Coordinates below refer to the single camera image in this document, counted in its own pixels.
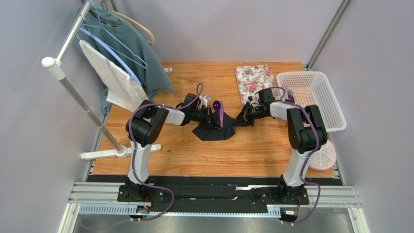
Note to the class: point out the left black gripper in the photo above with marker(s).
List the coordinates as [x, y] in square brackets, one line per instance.
[210, 121]

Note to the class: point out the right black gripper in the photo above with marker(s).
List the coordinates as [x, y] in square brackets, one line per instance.
[246, 113]

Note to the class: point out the black paper napkin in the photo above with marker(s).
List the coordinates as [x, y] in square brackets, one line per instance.
[216, 134]

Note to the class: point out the iridescent knife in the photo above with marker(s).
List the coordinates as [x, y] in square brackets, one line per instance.
[221, 114]

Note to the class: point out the purple spoon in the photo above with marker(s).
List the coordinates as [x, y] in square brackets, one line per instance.
[217, 105]

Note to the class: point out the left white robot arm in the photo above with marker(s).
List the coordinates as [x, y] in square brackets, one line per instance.
[146, 123]

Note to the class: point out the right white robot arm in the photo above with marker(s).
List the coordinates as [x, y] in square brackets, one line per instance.
[306, 133]

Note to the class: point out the floral tray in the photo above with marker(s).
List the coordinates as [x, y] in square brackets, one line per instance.
[252, 79]

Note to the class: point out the purple fork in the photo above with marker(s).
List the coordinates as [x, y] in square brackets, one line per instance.
[290, 95]

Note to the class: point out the white plastic basket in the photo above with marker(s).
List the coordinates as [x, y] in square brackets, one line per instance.
[313, 87]

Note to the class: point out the white towel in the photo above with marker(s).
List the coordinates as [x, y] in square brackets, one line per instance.
[122, 90]

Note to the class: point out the pink rimmed mesh cover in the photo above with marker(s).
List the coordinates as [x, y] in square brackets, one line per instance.
[325, 158]

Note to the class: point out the teal shirt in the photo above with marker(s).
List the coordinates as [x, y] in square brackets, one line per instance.
[154, 79]

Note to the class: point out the blue hanger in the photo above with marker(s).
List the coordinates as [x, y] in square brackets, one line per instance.
[85, 29]

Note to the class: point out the wooden hanger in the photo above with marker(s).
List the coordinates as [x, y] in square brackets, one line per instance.
[110, 5]

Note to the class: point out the silver clothes rack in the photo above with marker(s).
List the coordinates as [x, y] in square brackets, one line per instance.
[66, 63]

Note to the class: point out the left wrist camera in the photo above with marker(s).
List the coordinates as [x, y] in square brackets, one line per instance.
[204, 101]

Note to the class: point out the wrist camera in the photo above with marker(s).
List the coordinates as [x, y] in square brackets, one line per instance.
[251, 102]
[204, 101]

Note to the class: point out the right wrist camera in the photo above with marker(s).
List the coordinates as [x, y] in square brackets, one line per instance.
[251, 102]

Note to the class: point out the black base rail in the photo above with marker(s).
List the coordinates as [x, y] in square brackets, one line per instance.
[204, 195]

